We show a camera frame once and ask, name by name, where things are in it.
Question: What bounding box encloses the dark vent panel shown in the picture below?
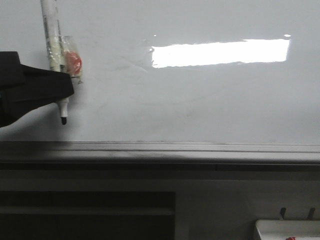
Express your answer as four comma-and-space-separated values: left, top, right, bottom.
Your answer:
0, 191, 176, 240

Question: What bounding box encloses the right metal hook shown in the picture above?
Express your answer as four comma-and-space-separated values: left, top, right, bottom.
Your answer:
307, 207, 316, 221

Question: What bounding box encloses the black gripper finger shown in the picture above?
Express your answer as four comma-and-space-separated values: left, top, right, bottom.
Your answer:
0, 51, 74, 128

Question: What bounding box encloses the white tray with red item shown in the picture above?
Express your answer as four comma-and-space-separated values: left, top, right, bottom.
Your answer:
253, 219, 320, 240

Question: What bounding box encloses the white whiteboard with frame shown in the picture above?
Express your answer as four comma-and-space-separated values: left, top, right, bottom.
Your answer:
0, 0, 320, 165

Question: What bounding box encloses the metal hook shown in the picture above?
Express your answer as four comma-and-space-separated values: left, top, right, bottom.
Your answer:
307, 207, 316, 221
279, 207, 287, 220

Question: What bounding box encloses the red magnet taped to marker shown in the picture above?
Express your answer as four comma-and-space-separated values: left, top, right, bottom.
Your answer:
61, 36, 83, 85

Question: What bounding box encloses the white black-tipped whiteboard marker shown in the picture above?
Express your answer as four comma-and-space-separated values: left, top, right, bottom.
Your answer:
39, 0, 70, 126

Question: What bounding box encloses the left metal hook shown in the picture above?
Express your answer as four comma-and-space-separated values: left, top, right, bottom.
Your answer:
279, 207, 287, 220

